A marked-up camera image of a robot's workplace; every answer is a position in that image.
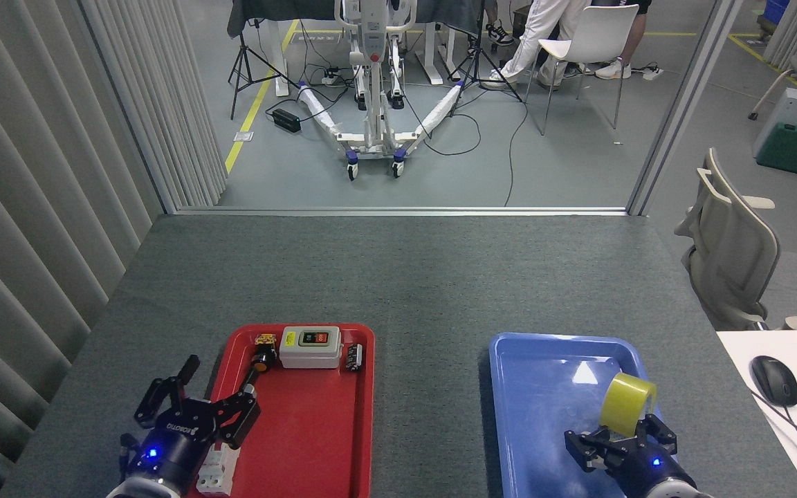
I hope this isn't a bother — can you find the white plastic chair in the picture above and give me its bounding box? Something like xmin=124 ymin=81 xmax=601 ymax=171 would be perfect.
xmin=525 ymin=3 xmax=640 ymax=137

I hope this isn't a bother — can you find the black computer mouse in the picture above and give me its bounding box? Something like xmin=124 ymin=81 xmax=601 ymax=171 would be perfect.
xmin=750 ymin=356 xmax=797 ymax=407

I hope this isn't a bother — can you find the white desk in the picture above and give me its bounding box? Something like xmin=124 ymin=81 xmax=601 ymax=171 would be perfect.
xmin=717 ymin=329 xmax=797 ymax=498

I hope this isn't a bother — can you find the black tripod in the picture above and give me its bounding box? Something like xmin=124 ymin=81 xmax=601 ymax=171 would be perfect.
xmin=448 ymin=0 xmax=524 ymax=118
xmin=228 ymin=17 xmax=299 ymax=120

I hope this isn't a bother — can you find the blue bin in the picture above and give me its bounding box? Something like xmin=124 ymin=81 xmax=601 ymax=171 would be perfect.
xmin=762 ymin=0 xmax=791 ymax=28

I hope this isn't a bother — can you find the grey switch box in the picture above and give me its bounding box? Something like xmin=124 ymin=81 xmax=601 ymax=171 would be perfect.
xmin=279 ymin=326 xmax=342 ymax=369

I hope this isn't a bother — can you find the silver frame post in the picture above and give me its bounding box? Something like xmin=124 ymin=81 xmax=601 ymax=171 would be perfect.
xmin=625 ymin=0 xmax=745 ymax=216

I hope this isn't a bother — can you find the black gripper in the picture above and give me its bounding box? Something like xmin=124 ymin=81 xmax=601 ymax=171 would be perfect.
xmin=565 ymin=414 xmax=691 ymax=497
xmin=122 ymin=355 xmax=262 ymax=488

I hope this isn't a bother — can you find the mouse cable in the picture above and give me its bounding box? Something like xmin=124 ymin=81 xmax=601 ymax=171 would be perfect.
xmin=748 ymin=387 xmax=797 ymax=471

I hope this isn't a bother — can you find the white circuit breaker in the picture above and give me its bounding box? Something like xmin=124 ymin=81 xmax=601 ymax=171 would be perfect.
xmin=196 ymin=446 xmax=241 ymax=496

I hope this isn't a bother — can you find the black floor cable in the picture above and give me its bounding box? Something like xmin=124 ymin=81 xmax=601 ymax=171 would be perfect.
xmin=398 ymin=90 xmax=531 ymax=207

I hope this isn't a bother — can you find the red plastic tray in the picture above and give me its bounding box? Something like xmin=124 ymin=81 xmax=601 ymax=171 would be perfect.
xmin=187 ymin=324 xmax=375 ymax=498

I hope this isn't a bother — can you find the yellow tape roll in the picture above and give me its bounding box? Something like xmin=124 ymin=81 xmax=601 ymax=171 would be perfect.
xmin=601 ymin=372 xmax=657 ymax=438

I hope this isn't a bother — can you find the blue plastic tray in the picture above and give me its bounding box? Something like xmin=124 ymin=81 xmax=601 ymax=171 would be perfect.
xmin=488 ymin=332 xmax=691 ymax=498

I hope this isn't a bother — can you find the person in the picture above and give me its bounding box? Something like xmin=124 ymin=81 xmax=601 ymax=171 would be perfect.
xmin=596 ymin=0 xmax=654 ymax=80
xmin=480 ymin=0 xmax=587 ymax=91

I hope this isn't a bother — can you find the beige office chair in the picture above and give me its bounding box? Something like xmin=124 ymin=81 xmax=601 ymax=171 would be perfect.
xmin=674 ymin=147 xmax=781 ymax=331

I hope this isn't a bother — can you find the black orange push button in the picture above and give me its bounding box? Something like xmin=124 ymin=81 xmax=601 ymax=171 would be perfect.
xmin=250 ymin=334 xmax=278 ymax=374

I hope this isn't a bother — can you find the white wheeled stand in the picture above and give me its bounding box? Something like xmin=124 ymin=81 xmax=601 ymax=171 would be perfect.
xmin=297 ymin=0 xmax=468 ymax=182

